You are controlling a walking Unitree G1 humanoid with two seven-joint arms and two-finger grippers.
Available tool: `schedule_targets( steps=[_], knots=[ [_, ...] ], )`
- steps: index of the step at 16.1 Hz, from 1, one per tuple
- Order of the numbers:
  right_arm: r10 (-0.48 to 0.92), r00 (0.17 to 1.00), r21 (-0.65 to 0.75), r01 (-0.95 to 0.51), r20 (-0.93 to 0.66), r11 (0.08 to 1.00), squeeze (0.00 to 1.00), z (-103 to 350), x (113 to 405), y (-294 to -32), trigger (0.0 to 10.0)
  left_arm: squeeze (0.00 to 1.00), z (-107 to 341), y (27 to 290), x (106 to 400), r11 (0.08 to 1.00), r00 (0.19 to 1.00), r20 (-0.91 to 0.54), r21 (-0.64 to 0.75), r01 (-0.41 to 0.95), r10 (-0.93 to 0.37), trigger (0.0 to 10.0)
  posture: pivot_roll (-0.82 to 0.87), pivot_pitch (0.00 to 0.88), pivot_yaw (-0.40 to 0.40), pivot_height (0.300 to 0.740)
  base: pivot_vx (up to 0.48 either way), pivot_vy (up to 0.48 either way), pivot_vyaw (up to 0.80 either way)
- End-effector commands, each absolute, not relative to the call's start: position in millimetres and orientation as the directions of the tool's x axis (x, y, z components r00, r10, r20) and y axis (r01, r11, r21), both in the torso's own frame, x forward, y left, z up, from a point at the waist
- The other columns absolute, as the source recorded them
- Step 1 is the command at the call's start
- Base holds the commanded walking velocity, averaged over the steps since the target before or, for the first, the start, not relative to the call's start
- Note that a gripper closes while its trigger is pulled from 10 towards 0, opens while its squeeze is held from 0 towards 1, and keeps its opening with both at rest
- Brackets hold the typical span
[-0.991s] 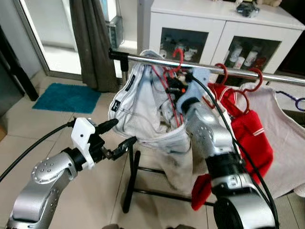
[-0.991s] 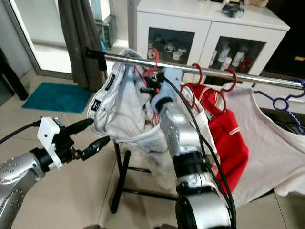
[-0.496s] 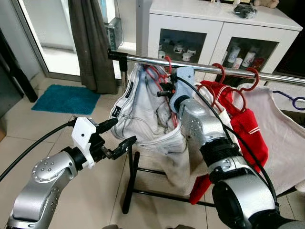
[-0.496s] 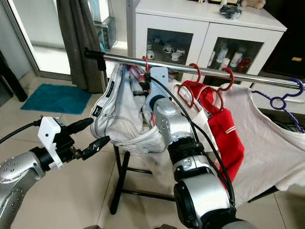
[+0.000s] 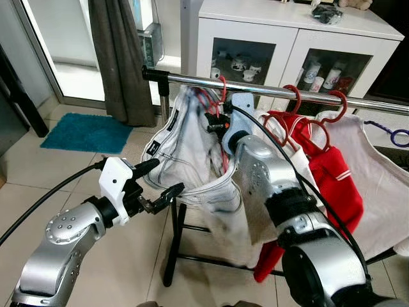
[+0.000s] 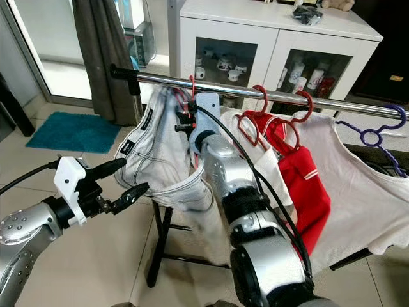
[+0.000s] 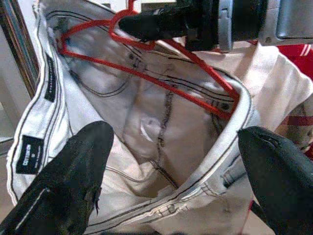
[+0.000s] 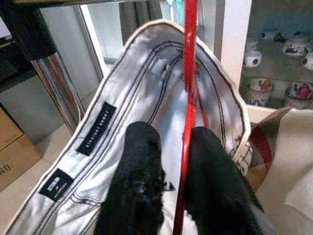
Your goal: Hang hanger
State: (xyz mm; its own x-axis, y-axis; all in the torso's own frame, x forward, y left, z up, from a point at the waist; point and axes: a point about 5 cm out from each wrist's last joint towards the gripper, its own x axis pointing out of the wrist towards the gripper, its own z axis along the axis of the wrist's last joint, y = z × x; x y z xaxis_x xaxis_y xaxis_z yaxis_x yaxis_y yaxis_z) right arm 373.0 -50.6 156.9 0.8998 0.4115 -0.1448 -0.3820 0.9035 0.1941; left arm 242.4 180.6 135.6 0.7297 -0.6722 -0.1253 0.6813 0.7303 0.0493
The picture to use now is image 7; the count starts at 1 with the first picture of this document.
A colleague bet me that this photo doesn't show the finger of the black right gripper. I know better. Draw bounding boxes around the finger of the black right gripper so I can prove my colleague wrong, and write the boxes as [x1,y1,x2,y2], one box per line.
[118,11,189,42]
[138,0,196,16]

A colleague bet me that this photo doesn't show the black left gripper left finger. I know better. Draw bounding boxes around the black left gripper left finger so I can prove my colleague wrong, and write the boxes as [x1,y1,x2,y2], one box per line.
[0,121,114,235]

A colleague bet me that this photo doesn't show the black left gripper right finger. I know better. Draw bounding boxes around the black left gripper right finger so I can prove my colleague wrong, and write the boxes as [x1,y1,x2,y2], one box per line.
[238,126,313,235]

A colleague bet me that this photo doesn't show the red plastic hanger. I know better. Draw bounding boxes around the red plastic hanger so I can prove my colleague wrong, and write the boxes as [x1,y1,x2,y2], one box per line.
[56,0,242,120]

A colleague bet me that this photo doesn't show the white jeans dark stitching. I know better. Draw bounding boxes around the white jeans dark stitching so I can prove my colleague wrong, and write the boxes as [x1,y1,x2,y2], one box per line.
[6,0,278,235]

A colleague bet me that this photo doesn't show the brown wooden frame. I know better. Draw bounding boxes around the brown wooden frame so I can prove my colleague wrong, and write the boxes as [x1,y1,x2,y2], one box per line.
[0,0,41,98]

